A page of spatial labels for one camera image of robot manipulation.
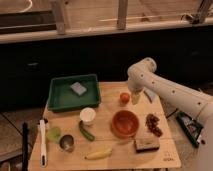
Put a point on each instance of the grey wedge piece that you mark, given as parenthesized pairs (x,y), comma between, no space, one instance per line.
(150,94)

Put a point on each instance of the red apple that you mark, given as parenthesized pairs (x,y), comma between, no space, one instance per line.
(124,98)

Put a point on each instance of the yellow banana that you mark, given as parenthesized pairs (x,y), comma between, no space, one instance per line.
(99,154)

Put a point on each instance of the grey sponge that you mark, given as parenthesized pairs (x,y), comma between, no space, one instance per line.
(78,88)

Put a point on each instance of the bunch of red grapes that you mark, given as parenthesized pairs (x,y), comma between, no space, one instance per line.
(152,125)

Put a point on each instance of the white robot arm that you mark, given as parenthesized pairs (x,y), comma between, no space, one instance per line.
(192,102)

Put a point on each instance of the green cucumber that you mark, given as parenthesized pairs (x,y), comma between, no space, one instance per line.
(85,133)

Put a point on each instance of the white paper cup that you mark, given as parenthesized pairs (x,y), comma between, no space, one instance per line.
(87,116)

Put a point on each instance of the orange bowl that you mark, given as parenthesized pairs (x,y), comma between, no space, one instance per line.
(124,124)

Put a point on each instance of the black table leg pole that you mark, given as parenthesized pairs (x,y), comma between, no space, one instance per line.
(25,147)

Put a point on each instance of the small metal cup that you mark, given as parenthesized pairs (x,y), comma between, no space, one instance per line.
(66,143)

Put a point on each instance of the green plastic tray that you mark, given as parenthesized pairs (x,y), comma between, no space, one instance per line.
(62,98)

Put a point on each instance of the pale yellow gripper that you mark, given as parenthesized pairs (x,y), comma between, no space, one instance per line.
(135,97)

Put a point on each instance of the brown bread slice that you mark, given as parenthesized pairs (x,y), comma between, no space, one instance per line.
(146,144)

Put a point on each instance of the light green pear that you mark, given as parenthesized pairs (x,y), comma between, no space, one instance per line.
(54,134)

